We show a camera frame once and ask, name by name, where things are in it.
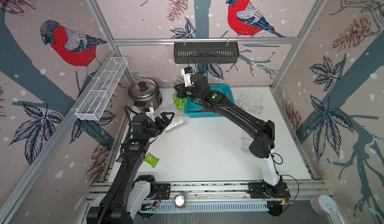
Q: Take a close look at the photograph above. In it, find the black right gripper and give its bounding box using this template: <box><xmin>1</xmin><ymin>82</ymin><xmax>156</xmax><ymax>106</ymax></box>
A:
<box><xmin>173</xmin><ymin>82</ymin><xmax>205</xmax><ymax>103</ymax></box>

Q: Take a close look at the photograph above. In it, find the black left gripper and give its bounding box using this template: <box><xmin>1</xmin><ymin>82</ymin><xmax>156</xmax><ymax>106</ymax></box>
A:
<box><xmin>143</xmin><ymin>112</ymin><xmax>174</xmax><ymax>140</ymax></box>

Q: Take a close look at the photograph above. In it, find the green grape bunch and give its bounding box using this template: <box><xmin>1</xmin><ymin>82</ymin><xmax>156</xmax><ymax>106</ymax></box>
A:
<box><xmin>172</xmin><ymin>91</ymin><xmax>188</xmax><ymax>112</ymax></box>

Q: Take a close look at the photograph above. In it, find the clear plastic clamshell container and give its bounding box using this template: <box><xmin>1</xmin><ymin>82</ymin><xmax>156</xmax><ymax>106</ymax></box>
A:
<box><xmin>154</xmin><ymin>104</ymin><xmax>188</xmax><ymax>133</ymax></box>

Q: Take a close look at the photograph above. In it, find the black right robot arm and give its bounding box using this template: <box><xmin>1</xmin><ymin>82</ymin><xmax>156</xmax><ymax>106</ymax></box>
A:
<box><xmin>174</xmin><ymin>74</ymin><xmax>283</xmax><ymax>196</ymax></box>

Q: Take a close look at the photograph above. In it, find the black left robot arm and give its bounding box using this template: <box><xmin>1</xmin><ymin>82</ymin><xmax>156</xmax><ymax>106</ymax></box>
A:
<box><xmin>87</xmin><ymin>112</ymin><xmax>175</xmax><ymax>224</ymax></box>

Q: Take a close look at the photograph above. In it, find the teal plastic basket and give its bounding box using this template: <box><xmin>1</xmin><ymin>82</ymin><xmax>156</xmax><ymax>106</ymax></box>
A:
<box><xmin>182</xmin><ymin>84</ymin><xmax>235</xmax><ymax>119</ymax></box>

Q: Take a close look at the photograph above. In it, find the stainless steel rice cooker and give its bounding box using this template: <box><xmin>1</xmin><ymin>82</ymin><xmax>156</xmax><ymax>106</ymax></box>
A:
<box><xmin>129</xmin><ymin>78</ymin><xmax>163</xmax><ymax>111</ymax></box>

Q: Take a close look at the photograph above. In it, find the green snack packet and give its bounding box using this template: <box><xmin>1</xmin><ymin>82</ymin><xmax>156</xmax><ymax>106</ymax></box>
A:
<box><xmin>144</xmin><ymin>153</ymin><xmax>159</xmax><ymax>168</ymax></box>

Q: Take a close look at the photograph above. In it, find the brown snack bar wrapper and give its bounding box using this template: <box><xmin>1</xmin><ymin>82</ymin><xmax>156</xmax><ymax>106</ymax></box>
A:
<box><xmin>116</xmin><ymin>154</ymin><xmax>123</xmax><ymax>163</ymax></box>

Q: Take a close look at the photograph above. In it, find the clear clamshell container back right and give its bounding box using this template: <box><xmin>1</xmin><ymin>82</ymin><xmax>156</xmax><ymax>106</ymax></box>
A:
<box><xmin>240</xmin><ymin>90</ymin><xmax>264</xmax><ymax>115</ymax></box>

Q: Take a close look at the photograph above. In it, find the clear clamshell container right front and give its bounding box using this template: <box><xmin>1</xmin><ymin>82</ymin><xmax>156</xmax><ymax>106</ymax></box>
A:
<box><xmin>241</xmin><ymin>132</ymin><xmax>254</xmax><ymax>151</ymax></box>

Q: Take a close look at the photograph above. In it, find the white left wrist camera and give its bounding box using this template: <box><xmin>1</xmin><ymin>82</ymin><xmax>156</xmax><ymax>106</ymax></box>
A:
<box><xmin>145</xmin><ymin>107</ymin><xmax>156</xmax><ymax>121</ymax></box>

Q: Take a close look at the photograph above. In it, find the black hanging wire basket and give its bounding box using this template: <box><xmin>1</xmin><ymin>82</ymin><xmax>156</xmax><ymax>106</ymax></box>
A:
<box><xmin>174</xmin><ymin>42</ymin><xmax>240</xmax><ymax>64</ymax></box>

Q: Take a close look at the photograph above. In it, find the white wire shelf basket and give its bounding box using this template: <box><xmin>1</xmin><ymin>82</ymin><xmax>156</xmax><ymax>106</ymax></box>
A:
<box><xmin>76</xmin><ymin>57</ymin><xmax>128</xmax><ymax>121</ymax></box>

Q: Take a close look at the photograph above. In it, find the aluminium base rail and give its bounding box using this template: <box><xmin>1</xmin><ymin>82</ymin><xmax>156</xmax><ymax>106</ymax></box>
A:
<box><xmin>86</xmin><ymin>178</ymin><xmax>329</xmax><ymax>214</ymax></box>

